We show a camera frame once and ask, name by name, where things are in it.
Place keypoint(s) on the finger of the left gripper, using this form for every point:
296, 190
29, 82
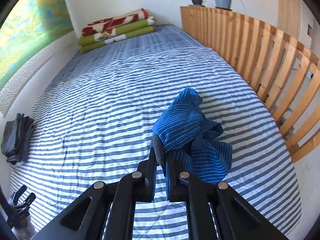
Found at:
25, 206
14, 198

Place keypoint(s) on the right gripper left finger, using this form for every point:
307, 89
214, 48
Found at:
148, 168

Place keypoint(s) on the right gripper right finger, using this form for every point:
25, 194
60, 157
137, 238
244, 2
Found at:
174, 171

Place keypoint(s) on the blue striped garment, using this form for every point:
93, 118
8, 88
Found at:
189, 137

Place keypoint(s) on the stack of folded dark clothes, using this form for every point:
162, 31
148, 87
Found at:
16, 137

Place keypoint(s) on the striped blue white bedspread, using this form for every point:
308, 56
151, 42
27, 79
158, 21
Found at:
94, 122

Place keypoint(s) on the folded green red blanket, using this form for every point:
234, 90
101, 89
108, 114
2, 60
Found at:
107, 31

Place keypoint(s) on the wooden door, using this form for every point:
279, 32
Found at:
289, 17

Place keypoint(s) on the wooden slatted bed frame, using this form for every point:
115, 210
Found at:
282, 71

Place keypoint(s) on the green map wall hanging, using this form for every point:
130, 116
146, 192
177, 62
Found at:
29, 27

